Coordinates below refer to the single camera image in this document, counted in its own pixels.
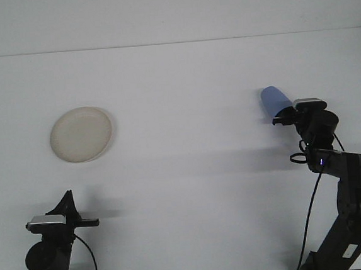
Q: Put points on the pale round plate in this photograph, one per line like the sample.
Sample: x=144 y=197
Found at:
x=80 y=134

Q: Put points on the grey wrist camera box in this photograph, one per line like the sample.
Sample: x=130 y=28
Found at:
x=46 y=223
x=310 y=103

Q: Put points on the pale blue cup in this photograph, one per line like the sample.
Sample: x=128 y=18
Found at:
x=272 y=98

